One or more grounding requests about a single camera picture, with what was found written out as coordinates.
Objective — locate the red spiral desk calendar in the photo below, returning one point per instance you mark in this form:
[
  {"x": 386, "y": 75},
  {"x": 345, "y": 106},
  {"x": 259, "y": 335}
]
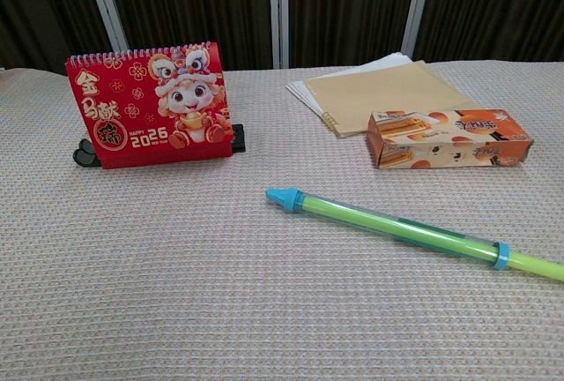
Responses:
[{"x": 132, "y": 103}]

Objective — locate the white loose paper sheets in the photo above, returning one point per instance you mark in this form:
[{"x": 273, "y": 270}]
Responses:
[{"x": 308, "y": 87}]

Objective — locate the woven beige tablecloth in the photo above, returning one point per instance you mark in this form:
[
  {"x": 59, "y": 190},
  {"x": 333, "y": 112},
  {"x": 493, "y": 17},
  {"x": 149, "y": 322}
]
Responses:
[{"x": 220, "y": 266}]

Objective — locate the green and blue water squirter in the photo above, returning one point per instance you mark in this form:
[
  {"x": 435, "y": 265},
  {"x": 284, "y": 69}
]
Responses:
[{"x": 396, "y": 226}]

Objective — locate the kraft cover spiral notebook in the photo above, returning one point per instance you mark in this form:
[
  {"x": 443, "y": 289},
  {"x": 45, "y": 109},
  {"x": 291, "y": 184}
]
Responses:
[{"x": 388, "y": 90}]

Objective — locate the orange snack box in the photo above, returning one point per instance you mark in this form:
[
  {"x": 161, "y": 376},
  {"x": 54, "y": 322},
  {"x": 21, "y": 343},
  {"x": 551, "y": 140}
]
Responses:
[{"x": 445, "y": 138}]

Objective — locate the black clip stand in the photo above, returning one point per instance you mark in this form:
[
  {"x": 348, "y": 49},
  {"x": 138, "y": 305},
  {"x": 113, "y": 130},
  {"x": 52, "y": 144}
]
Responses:
[{"x": 86, "y": 155}]

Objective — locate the white folding screen frame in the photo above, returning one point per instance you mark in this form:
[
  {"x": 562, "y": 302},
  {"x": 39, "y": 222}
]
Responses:
[{"x": 276, "y": 10}]

